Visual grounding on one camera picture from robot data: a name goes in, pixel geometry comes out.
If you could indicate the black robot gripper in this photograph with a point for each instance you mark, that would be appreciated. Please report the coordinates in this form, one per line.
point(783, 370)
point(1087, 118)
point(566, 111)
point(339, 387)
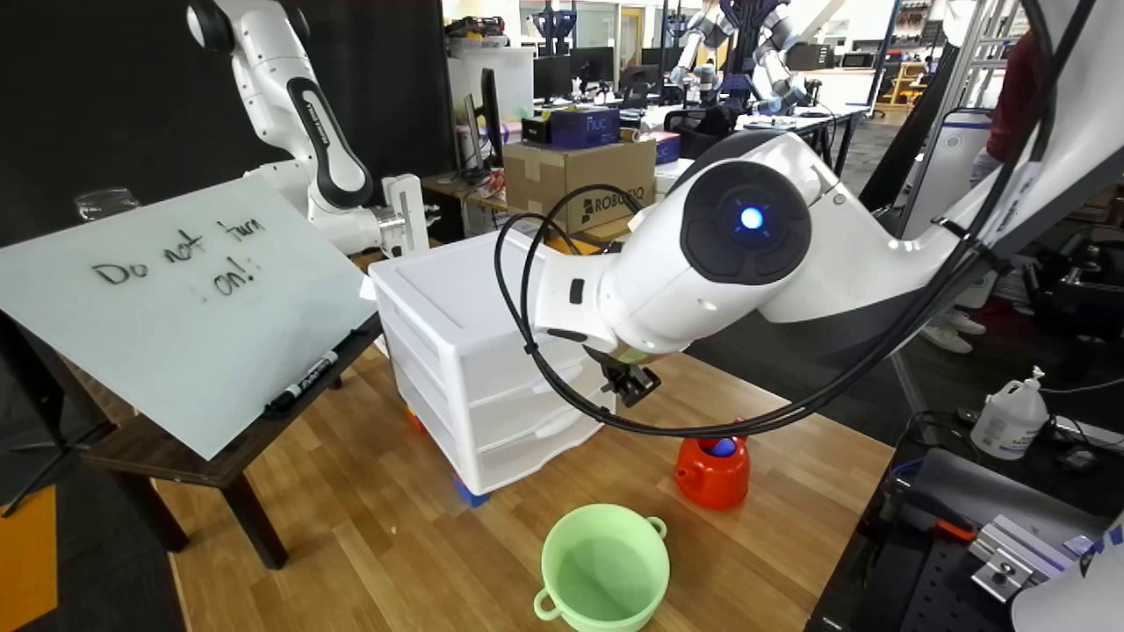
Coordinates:
point(629, 379)

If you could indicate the white boxy gripper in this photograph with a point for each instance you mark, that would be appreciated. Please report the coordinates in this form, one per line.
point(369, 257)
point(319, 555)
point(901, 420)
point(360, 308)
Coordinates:
point(409, 215)

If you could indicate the white idle robot arm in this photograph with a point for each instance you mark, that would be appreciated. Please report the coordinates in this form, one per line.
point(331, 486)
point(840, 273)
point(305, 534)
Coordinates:
point(312, 129)

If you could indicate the light wooden desk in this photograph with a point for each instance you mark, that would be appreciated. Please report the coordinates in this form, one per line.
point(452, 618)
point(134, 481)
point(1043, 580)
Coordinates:
point(469, 195)

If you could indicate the small blue ball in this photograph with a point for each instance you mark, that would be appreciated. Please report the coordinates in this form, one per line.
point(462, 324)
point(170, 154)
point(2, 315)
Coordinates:
point(726, 446)

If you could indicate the red plastic mug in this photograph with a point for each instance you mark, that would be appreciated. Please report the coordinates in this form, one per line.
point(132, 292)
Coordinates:
point(709, 481)

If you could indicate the large cardboard box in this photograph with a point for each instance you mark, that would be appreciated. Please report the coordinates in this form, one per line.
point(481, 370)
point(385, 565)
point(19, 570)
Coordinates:
point(562, 180)

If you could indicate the dark purple box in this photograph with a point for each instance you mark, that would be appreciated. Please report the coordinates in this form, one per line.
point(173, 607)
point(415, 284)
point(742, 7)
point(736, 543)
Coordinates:
point(572, 129)

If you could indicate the black whiteboard marker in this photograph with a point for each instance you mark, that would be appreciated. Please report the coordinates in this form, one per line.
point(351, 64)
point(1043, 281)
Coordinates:
point(307, 377)

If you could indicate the blue tape piece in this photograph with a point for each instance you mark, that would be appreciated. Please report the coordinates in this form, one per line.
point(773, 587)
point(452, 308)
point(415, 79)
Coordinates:
point(473, 494)

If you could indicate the light green plastic pot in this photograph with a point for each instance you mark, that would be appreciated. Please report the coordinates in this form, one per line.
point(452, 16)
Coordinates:
point(602, 574)

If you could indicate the whiteboard with handwritten note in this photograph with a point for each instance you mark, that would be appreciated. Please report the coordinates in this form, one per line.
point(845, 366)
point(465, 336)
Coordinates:
point(177, 329)

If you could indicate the dark wooden side table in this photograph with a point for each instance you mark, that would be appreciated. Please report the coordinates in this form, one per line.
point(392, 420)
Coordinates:
point(154, 450)

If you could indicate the black clamp with orange grip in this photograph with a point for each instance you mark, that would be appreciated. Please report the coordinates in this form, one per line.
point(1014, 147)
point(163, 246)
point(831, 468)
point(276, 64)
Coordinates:
point(951, 528)

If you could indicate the black perforated breadboard plate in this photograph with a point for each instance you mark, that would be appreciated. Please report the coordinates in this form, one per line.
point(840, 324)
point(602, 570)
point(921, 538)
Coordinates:
point(925, 585)

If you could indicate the white plastic jug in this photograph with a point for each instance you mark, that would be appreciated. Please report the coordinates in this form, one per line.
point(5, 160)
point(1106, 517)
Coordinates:
point(1007, 423)

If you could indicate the white floor cabinet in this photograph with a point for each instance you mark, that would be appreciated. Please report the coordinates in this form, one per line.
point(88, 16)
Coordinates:
point(971, 162)

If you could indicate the person in red shirt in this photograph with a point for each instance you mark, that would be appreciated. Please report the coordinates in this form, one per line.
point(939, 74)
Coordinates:
point(1014, 106)

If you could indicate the white rounded object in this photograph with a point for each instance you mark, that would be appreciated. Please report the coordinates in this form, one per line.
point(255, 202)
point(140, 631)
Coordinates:
point(1078, 592)

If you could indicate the orange floor mat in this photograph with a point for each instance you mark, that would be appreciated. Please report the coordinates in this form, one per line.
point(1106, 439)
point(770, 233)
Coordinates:
point(25, 563)

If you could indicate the white plastic drawer cabinet frame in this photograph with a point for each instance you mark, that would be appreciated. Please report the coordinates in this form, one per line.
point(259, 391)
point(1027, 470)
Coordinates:
point(444, 276)

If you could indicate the aluminium extrusion rail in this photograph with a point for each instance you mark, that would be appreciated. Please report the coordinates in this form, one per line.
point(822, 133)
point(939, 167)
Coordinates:
point(1019, 551)

